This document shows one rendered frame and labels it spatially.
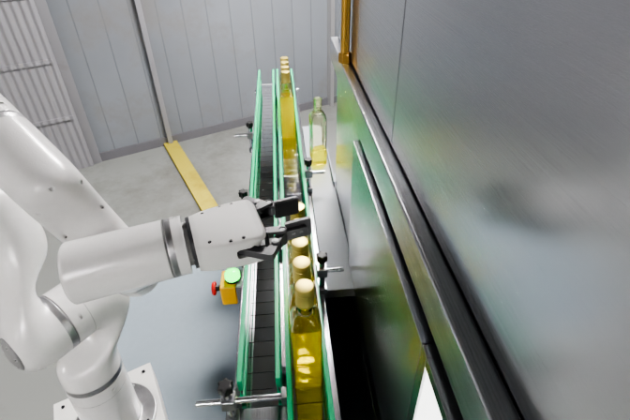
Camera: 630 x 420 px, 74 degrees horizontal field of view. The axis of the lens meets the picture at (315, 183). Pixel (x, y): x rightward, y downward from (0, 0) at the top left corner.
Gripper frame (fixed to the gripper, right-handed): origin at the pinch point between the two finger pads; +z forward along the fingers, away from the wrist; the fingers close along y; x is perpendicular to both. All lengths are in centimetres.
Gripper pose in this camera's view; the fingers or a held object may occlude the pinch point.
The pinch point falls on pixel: (292, 217)
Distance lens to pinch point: 64.9
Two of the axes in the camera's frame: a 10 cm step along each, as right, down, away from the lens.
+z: 9.3, -2.2, 2.9
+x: -0.2, -8.2, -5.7
